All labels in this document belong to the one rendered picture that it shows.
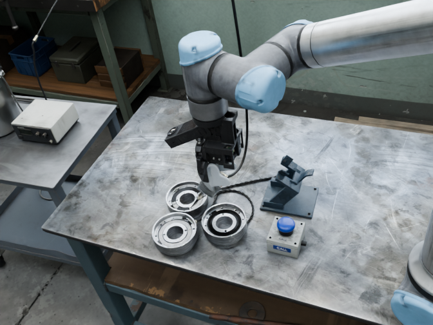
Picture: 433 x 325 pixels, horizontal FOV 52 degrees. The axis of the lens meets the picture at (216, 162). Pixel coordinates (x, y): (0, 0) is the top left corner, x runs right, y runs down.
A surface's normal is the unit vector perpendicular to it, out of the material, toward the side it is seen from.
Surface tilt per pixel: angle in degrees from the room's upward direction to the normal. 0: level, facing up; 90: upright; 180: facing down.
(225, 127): 90
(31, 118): 0
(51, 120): 0
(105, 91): 0
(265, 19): 90
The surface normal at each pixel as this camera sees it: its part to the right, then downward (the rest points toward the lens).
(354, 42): -0.69, 0.50
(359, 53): -0.47, 0.82
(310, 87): -0.36, 0.66
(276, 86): 0.74, 0.39
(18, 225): -0.11, -0.73
